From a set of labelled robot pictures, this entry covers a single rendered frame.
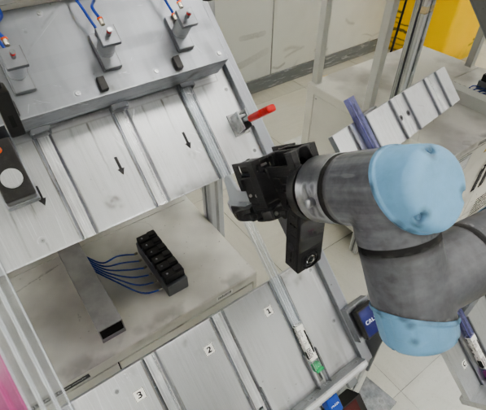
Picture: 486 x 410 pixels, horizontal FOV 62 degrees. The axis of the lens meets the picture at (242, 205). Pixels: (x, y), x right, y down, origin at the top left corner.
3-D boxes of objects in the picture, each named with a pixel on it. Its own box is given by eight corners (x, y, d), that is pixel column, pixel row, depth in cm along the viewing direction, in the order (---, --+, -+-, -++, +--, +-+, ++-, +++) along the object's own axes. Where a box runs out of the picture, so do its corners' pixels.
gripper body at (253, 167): (272, 146, 57) (329, 135, 46) (291, 202, 59) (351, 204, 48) (226, 165, 54) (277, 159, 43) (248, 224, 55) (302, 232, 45)
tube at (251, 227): (319, 366, 66) (323, 368, 65) (313, 371, 65) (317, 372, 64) (185, 80, 64) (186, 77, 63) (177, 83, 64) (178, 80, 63)
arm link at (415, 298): (509, 323, 39) (490, 213, 37) (421, 376, 35) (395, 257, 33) (440, 299, 46) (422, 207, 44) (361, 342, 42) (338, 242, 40)
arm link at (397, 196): (422, 259, 31) (399, 151, 30) (327, 244, 41) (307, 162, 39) (480, 224, 35) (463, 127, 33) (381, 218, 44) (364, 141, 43)
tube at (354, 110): (488, 372, 67) (495, 373, 66) (484, 378, 66) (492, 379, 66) (348, 98, 62) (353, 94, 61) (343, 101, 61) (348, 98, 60)
